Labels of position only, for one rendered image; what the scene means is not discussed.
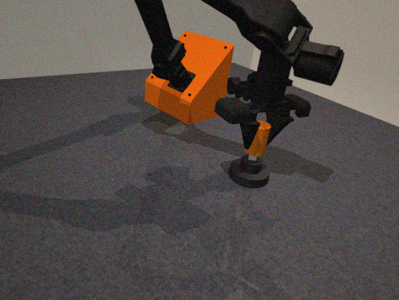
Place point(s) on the orange knob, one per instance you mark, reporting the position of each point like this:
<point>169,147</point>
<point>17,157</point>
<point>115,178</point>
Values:
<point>260,140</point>

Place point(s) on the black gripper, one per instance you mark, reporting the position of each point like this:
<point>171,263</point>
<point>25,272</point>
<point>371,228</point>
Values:
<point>268,96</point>

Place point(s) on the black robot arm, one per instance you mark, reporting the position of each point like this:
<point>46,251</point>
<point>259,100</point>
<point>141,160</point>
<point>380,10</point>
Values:
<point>266,24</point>

